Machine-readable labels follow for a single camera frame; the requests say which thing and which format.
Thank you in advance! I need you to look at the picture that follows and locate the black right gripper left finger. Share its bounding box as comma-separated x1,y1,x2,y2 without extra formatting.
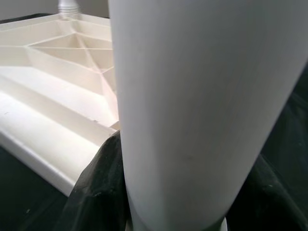
59,130,132,231

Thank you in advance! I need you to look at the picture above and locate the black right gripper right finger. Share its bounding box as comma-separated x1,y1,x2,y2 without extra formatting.
226,154,308,231

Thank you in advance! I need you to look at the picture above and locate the white plastic table top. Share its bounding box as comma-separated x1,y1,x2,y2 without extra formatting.
0,12,121,197

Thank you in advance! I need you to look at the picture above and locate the white plastic table leg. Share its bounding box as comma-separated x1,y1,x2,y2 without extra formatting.
58,0,79,15
107,0,308,231

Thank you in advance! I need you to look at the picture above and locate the black table cloth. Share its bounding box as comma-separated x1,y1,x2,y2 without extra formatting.
0,13,308,231

